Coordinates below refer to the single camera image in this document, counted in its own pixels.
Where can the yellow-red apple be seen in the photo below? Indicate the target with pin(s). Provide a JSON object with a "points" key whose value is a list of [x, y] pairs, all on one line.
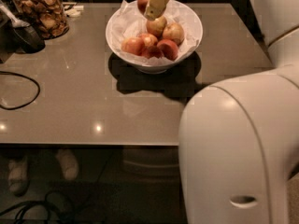
{"points": [[157, 26], [174, 32]]}

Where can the glass jar of dried chips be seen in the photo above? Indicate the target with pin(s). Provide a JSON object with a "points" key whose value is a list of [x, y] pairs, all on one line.
{"points": [[47, 16]]}

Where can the white shoe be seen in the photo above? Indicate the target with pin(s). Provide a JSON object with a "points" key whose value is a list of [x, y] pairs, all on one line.
{"points": [[68, 163], [18, 176]]}

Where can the white scraps on table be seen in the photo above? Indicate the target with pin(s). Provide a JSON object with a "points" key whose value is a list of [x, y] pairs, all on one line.
{"points": [[73, 11]]}

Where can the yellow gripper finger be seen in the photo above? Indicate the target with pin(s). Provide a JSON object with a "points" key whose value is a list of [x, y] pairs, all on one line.
{"points": [[155, 9]]}

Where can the white paper bowl liner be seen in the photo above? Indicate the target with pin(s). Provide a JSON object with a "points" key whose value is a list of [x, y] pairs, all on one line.
{"points": [[124, 25]]}

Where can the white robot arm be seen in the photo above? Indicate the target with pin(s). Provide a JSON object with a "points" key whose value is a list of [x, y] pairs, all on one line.
{"points": [[239, 138]]}

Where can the white ceramic bowl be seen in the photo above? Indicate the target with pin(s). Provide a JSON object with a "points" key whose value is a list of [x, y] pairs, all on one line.
{"points": [[154, 66]]}

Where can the white scoop handle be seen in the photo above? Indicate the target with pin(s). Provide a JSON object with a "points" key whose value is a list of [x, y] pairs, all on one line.
{"points": [[16, 23]]}

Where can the white right shoe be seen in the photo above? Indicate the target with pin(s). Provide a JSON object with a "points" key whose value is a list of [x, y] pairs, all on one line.
{"points": [[68, 163]]}

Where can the black round appliance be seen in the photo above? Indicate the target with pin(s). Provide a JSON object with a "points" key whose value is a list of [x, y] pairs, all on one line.
{"points": [[28, 39]]}

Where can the white left shoe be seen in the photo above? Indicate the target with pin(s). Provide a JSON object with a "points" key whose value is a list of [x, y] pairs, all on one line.
{"points": [[18, 176]]}

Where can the right yellow-red apple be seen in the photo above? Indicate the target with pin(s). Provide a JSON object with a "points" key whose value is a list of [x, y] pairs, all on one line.
{"points": [[174, 32]]}

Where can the back yellow-red apple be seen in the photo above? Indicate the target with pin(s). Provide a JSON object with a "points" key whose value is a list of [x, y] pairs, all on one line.
{"points": [[157, 26]]}

